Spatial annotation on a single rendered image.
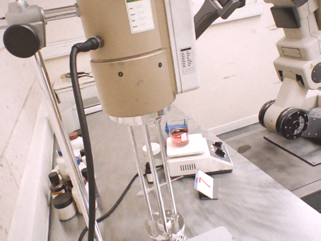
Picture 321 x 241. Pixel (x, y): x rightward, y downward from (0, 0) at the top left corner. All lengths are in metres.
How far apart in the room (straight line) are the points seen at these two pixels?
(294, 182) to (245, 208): 0.77
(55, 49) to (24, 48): 1.89
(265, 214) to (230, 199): 0.10
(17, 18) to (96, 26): 0.08
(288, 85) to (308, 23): 0.31
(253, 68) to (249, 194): 2.07
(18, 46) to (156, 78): 0.15
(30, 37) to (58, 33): 1.93
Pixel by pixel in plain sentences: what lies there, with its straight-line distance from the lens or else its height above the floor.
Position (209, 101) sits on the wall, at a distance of 2.61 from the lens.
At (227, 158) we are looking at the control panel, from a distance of 0.90.
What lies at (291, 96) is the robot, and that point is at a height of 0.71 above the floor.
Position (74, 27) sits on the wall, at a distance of 2.19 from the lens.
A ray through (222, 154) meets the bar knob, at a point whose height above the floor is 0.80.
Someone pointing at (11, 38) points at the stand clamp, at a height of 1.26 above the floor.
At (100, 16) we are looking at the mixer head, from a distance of 0.32.
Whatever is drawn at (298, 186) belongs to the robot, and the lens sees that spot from 1.50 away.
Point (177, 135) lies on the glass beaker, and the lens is 0.85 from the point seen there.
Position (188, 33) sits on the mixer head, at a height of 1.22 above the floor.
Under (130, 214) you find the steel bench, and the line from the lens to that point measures 0.80.
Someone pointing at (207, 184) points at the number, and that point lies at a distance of 0.83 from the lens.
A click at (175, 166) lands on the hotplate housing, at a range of 0.86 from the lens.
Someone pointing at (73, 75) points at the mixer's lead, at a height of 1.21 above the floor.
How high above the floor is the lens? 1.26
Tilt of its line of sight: 23 degrees down
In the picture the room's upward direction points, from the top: 10 degrees counter-clockwise
